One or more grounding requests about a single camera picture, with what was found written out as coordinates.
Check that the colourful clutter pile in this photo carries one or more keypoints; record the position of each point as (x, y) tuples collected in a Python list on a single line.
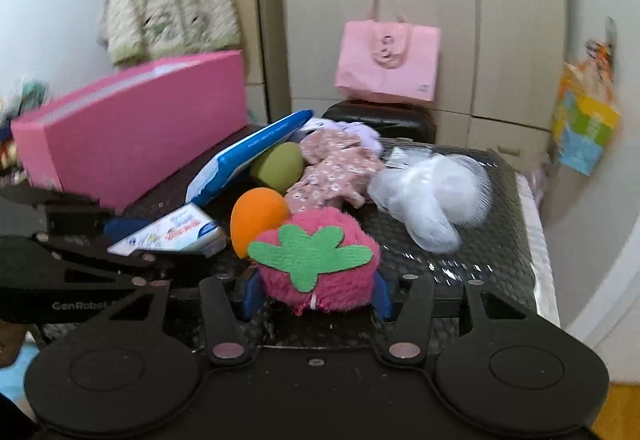
[(22, 120)]

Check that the orange foam ball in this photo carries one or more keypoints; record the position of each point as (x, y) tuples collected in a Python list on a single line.
[(255, 220)]

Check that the large blue tissue pack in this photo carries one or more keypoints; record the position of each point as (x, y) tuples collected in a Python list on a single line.
[(235, 155)]

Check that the white plush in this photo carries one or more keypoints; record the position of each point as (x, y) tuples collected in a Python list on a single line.
[(435, 200)]

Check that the pink strawberry plush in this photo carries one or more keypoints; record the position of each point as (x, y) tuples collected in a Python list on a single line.
[(320, 270)]

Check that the green foam ball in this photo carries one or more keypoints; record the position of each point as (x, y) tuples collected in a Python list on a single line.
[(277, 165)]

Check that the colourful gift bag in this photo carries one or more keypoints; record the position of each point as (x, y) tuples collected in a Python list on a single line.
[(585, 120)]

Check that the pink storage box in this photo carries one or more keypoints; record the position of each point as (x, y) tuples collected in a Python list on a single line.
[(125, 130)]

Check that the pink tote bag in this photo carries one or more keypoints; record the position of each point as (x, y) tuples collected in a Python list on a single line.
[(385, 70)]

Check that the small white tissue pack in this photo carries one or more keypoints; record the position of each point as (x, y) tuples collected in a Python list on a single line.
[(170, 232)]

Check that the purple plush toy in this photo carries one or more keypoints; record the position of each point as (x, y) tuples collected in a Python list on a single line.
[(357, 133)]

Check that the pink floral cloth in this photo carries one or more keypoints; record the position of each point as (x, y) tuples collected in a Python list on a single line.
[(330, 170)]

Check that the dark woven table cover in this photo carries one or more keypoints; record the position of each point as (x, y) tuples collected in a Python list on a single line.
[(475, 260)]

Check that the black suitcase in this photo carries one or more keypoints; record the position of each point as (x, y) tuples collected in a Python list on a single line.
[(380, 118)]

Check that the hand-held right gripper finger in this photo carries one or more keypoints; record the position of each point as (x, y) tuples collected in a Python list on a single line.
[(248, 296)]

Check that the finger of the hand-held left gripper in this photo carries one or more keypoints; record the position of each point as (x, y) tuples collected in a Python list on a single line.
[(125, 228), (100, 260)]

